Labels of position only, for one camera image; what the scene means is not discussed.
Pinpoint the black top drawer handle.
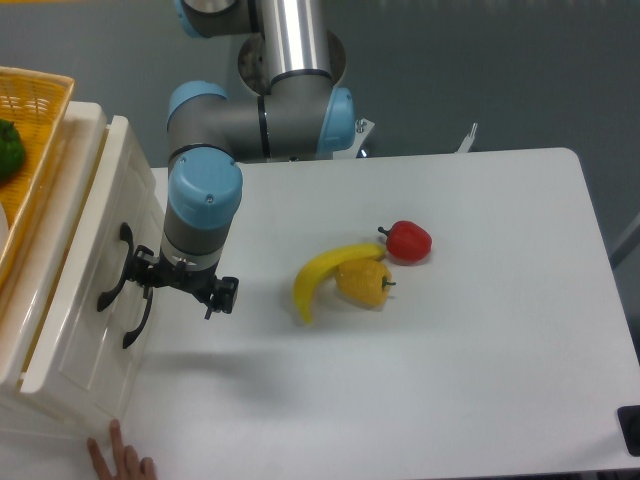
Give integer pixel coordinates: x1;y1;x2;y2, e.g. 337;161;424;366
95;222;137;314

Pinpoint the white drawer cabinet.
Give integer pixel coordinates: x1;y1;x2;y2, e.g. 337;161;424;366
0;101;167;441

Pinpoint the person's hand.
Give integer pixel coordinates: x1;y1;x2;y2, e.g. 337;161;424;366
86;419;158;480

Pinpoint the white top drawer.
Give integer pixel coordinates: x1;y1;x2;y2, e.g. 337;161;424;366
21;116;164;433

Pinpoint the white plate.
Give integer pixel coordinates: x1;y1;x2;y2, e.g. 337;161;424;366
0;204;9;251

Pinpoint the black lower drawer handle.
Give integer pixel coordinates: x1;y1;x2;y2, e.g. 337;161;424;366
122;287;153;350

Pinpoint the yellow bell pepper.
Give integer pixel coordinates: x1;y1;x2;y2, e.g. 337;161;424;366
335;259;395;307

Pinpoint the red bell pepper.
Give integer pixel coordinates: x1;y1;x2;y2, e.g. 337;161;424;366
377;220;432;264

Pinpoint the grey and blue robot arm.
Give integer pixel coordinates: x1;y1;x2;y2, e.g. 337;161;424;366
121;1;356;313

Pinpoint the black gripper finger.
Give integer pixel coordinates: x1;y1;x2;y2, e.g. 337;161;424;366
204;277;239;320
125;245;160;300

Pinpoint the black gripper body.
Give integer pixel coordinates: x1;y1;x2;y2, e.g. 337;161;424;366
150;249;222;300

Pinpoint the green bell pepper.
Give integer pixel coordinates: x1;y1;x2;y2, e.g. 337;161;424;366
0;119;26;181

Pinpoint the black corner object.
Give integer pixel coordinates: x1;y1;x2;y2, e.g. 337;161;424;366
617;405;640;457

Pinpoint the yellow banana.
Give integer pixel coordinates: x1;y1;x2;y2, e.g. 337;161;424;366
292;242;386;324

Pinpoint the black drawer handle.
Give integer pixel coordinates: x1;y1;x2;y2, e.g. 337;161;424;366
95;222;137;314
122;287;153;350

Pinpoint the yellow woven basket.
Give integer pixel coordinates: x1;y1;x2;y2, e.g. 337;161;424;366
1;66;75;282

